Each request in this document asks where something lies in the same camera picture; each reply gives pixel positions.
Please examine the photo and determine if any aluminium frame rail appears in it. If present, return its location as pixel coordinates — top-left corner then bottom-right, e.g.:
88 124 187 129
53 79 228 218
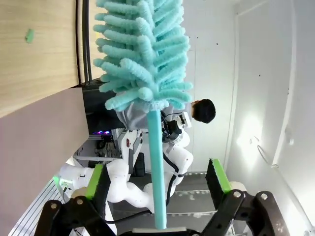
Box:
73 154 119 163

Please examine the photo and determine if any black left gripper finger with green pad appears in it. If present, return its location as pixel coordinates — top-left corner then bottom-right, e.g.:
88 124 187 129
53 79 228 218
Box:
33 163 117 236

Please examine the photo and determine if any green tape piece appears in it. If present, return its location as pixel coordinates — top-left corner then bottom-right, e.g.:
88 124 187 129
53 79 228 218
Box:
25 29 35 44

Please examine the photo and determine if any black cable on robot arm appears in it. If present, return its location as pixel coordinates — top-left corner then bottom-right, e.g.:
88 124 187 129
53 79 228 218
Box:
162 151 185 206

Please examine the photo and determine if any black cable bundle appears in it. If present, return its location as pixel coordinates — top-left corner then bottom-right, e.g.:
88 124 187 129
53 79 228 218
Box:
75 0 93 85

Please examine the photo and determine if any white cable loop on wall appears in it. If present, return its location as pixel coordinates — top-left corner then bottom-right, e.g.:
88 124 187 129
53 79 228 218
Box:
250 136 280 169

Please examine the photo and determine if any teal chenille duster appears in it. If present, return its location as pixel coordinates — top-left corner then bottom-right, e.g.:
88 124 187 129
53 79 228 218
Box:
93 0 194 231

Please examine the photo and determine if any person in grey shirt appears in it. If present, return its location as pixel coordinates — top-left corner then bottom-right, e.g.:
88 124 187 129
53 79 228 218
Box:
115 99 217 131

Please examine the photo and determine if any black computer case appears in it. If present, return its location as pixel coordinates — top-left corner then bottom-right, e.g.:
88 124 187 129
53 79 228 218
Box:
82 78 126 136

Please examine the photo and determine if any white stand with red dot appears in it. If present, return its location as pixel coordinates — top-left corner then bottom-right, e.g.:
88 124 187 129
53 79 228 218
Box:
120 129 144 174

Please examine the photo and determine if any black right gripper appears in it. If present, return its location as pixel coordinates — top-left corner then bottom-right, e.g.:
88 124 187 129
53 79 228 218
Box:
161 115 294 236

